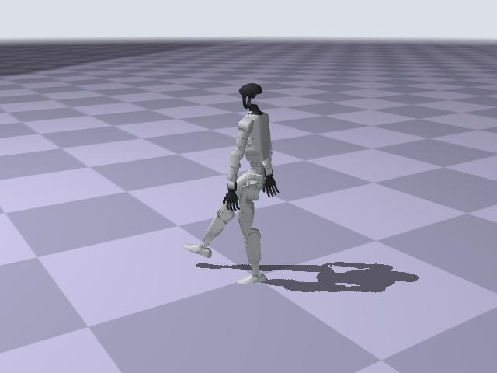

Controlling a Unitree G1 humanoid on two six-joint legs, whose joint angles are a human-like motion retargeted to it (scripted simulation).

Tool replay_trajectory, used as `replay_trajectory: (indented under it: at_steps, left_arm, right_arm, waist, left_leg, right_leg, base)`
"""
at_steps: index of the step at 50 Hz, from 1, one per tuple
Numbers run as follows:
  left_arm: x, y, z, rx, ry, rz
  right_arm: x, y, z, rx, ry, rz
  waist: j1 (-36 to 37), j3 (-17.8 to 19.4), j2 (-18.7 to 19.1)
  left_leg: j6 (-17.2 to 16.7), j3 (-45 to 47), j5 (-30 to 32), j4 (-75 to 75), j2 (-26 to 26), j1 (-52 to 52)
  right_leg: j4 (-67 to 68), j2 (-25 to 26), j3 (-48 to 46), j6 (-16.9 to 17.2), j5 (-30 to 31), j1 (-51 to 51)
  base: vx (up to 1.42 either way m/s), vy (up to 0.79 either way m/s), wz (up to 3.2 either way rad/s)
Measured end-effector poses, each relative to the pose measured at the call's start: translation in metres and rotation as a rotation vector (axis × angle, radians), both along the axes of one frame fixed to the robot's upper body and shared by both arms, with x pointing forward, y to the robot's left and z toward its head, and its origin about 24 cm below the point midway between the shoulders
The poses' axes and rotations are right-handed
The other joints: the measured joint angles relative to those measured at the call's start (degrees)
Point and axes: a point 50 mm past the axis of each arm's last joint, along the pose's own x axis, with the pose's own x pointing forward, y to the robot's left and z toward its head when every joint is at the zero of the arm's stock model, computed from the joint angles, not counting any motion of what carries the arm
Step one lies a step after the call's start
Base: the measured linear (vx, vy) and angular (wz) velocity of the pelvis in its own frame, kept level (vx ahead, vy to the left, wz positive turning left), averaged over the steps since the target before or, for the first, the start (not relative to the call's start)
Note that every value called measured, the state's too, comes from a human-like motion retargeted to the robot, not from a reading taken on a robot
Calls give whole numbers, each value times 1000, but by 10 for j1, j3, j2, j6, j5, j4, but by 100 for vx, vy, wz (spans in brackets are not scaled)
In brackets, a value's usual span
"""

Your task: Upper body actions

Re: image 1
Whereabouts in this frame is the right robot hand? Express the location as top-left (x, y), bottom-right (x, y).
top-left (262, 170), bottom-right (279, 197)

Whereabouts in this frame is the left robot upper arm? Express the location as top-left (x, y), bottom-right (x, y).
top-left (230, 118), bottom-right (254, 160)

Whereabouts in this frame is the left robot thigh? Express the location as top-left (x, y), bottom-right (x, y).
top-left (238, 180), bottom-right (261, 241)

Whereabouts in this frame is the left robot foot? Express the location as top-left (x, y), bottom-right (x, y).
top-left (237, 274), bottom-right (267, 284)

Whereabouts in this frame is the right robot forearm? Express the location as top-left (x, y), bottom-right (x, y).
top-left (262, 146), bottom-right (273, 176)

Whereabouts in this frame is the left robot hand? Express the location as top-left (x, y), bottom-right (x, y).
top-left (223, 182), bottom-right (240, 211)

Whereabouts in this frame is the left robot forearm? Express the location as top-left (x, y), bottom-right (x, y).
top-left (227, 151), bottom-right (241, 189)

